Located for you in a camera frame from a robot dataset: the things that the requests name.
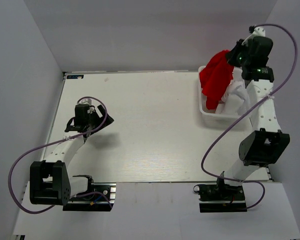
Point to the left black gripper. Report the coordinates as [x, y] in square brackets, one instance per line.
[95, 114]

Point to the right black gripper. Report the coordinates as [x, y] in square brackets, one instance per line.
[231, 56]

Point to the red t shirt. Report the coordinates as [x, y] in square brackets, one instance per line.
[215, 79]

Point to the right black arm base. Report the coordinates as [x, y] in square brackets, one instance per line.
[220, 200]

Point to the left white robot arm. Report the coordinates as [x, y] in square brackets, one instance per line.
[50, 182]

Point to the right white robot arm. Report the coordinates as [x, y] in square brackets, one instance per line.
[267, 142]

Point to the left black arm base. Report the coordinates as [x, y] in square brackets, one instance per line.
[89, 196]

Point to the blue table label sticker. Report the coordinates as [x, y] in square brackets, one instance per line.
[75, 76]

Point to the white t shirt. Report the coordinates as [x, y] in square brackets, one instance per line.
[235, 101]

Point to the white plastic basket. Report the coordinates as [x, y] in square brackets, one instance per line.
[213, 120]

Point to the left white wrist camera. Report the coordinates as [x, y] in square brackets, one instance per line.
[86, 101]

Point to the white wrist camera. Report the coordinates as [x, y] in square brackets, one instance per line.
[86, 101]
[254, 31]

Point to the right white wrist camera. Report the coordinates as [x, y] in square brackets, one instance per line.
[254, 31]

